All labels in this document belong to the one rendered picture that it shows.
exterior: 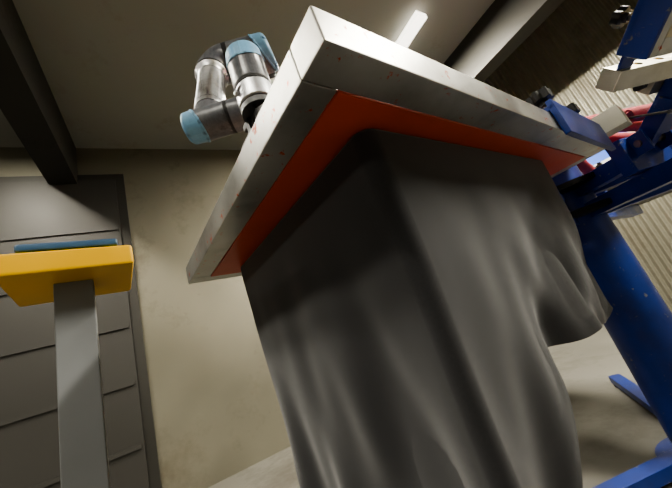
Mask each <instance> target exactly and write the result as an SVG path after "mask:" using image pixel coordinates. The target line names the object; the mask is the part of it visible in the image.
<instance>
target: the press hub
mask: <svg viewBox="0 0 672 488"><path fill-rule="evenodd" d="M595 176H596V175H595V174H594V172H590V173H587V174H584V175H583V174H582V173H581V171H580V169H579V168H578V166H577V165H575V166H573V167H571V168H569V169H568V170H566V171H564V172H562V173H560V174H558V175H556V176H555V177H553V178H552V179H553V181H554V183H555V185H556V187H557V189H558V191H559V192H560V194H563V196H564V197H565V199H566V201H567V202H565V203H566V205H567V207H568V209H569V211H572V212H570V213H571V215H572V217H573V219H576V218H577V219H578V221H579V222H580V224H579V225H576V226H577V229H578V232H579V236H580V239H581V243H582V248H583V252H584V256H585V260H586V263H587V266H588V268H589V269H590V271H591V273H592V275H593V276H594V278H595V280H596V282H597V283H598V285H599V287H600V289H601V291H602V292H603V294H604V296H605V298H606V299H607V300H608V302H609V303H610V305H611V306H612V307H613V310H612V313H611V315H610V317H609V318H608V320H607V321H606V323H604V326H605V328H606V330H607V331H608V333H609V335H610V337H611V338H612V340H613V342H614V344H615V345H616V347H617V349H618V351H619V352H620V354H621V356H622V358H623V359H624V361H625V363H626V365H627V367H628V368H629V370H630V372H631V374H632V375H633V377H634V379H635V381H636V382H637V384H638V386H639V388H640V389H641V391H642V393H643V395H644V396H645V398H646V400H647V402H648V403H649V405H650V407H651V409H652V410H653V412H654V414H655V416H656V417H657V419H658V421H659V423H660V424H661V426H662V428H663V430H664V431H665V433H666V435H667V438H665V439H663V440H662V441H660V442H659V443H658V444H657V446H656V447H655V455H656V457H657V456H659V455H661V454H663V453H665V452H667V451H669V450H671V449H672V312H671V311H670V309H669V308H668V306H667V305H666V303H665V302H664V300H663V298H662V297H661V295H660V294H659V292H658V291H657V289H656V288H655V286H654V284H653V283H652V281H651V280H650V278H649V277H648V275H647V274H646V272H645V270H644V269H643V267H642V266H641V264H640V263H639V261H638V260H637V258H636V256H635V255H634V253H633V252H632V250H631V249H630V247H629V246H628V244H627V242H626V241H625V239H624V238H623V236H622V235H621V233H620V232H619V230H618V228H617V227H616V225H615V224H614V222H613V221H612V219H611V218H610V216H609V214H608V213H607V212H606V213H604V214H600V215H597V216H594V217H591V215H590V213H592V212H594V211H596V210H598V209H600V208H603V207H605V206H607V205H609V204H611V203H613V201H612V199H611V198H606V199H603V200H600V201H598V202H595V203H592V204H590V205H587V206H584V203H586V202H588V201H590V200H592V199H594V198H596V197H597V196H596V194H595V193H594V192H592V193H589V194H586V195H583V196H578V194H577V193H576V191H575V189H576V188H578V187H579V186H581V185H583V184H584V183H586V182H588V181H589V180H591V179H593V178H594V177H595Z"/></svg>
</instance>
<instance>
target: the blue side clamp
mask: <svg viewBox="0 0 672 488"><path fill-rule="evenodd" d="M545 104H546V106H547V107H546V108H544V109H543V110H545V111H547V112H550V113H552V115H553V116H554V118H555V120H556V121H557V123H558V124H559V126H560V127H561V129H562V130H563V132H564V133H565V134H566V135H568V136H571V137H574V138H576V139H579V140H582V141H585V142H587V143H590V144H593V145H596V146H598V147H601V148H604V149H607V150H609V151H613V150H615V149H616V147H615V146H614V144H613V143H612V142H611V140H610V139H609V137H608V136H607V134H606V133H605V132H604V130H603V129H602V127H601V126H600V124H598V123H596V122H594V121H592V120H590V119H588V118H586V117H584V116H582V115H581V114H579V113H577V112H575V111H573V110H571V109H569V108H567V107H565V106H563V105H561V104H560V103H558V102H556V101H554V100H552V99H548V100H547V101H546V102H545Z"/></svg>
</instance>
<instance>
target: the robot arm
mask: <svg viewBox="0 0 672 488"><path fill-rule="evenodd" d="M278 70H279V67H278V64H277V62H276V59H275V57H274V55H273V52H272V50H271V48H270V46H269V43H268V41H267V39H266V37H265V36H264V34H262V33H260V32H258V33H254V34H247V35H246V36H243V37H239V38H236V39H232V40H229V41H226V42H222V43H218V44H215V45H213V46H212V47H210V48H209V49H208V50H206V51H205V52H204V53H203V54H202V56H201V57H200V58H199V60H198V62H197V64H196V67H195V79H196V81H197V87H196V95H195V103H194V109H192V110H191V109H189V111H186V112H184V113H182V114H181V115H180V122H181V125H182V128H183V130H184V132H185V134H186V136H187V137H188V139H189V140H190V141H191V142H192V143H193V144H202V143H206V142H211V141H213V140H216V139H219V138H222V137H226V136H229V135H232V134H236V133H240V132H243V131H244V132H246V133H248V135H249V133H250V131H251V129H252V127H253V125H254V122H255V120H256V118H257V116H258V114H259V112H260V110H261V108H262V106H263V103H264V101H265V99H266V97H267V95H268V93H269V91H270V89H271V87H272V84H273V82H274V80H275V78H276V76H277V75H276V72H278ZM231 84H232V85H233V89H234V96H236V97H233V98H230V99H227V100H226V87H227V86H228V85H231ZM248 135H247V137H248ZM247 137H246V139H247ZM246 139H245V141H246Z"/></svg>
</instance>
